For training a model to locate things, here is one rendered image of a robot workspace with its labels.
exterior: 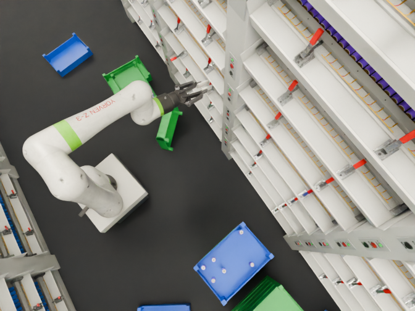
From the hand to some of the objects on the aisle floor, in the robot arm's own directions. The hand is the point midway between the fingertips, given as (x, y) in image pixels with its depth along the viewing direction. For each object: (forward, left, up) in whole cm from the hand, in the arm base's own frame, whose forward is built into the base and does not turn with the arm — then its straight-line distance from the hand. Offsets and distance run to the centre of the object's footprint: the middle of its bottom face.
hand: (204, 86), depth 144 cm
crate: (0, +76, -60) cm, 97 cm away
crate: (-14, +24, -62) cm, 67 cm away
